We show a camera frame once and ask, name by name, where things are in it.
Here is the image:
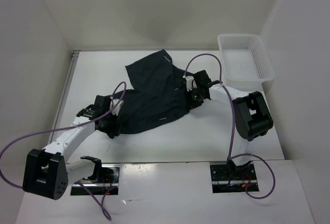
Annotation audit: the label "dark navy shorts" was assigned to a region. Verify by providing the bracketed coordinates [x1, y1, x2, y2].
[117, 50, 189, 134]

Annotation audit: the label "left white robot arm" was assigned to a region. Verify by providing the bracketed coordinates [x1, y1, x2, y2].
[22, 95, 124, 200]

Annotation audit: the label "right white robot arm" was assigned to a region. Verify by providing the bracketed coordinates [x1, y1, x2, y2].
[182, 70, 273, 179]

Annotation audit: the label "white plastic mesh basket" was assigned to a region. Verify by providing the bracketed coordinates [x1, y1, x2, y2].
[218, 34, 275, 86]

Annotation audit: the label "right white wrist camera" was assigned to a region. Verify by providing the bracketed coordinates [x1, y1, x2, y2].
[183, 76, 197, 92]

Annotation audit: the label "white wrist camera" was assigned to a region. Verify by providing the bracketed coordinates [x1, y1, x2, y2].
[109, 99, 124, 116]
[183, 76, 197, 92]

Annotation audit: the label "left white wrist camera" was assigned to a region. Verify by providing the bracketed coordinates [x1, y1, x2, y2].
[109, 99, 124, 116]

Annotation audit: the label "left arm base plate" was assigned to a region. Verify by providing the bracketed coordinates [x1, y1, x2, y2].
[79, 163, 121, 196]

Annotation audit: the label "aluminium table edge rail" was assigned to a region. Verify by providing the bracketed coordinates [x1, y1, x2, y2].
[41, 50, 81, 164]

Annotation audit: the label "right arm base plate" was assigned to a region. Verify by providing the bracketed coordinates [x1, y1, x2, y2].
[209, 162, 259, 194]

